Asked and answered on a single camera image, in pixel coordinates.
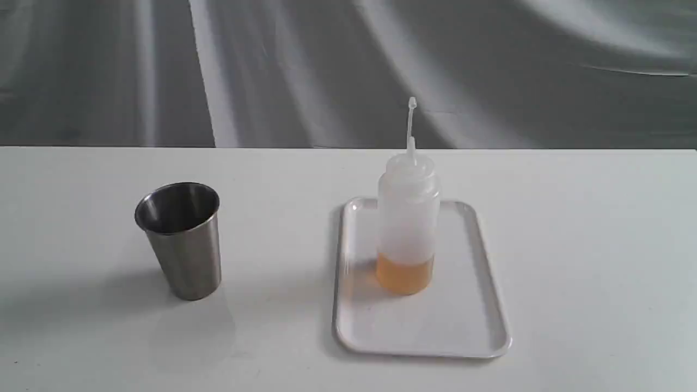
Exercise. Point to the white rectangular plastic tray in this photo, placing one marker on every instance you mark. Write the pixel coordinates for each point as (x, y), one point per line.
(459, 316)

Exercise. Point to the translucent squeeze bottle amber liquid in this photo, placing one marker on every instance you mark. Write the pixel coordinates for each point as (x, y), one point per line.
(408, 204)

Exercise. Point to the stainless steel cup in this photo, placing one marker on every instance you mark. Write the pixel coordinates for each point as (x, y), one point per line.
(180, 221)

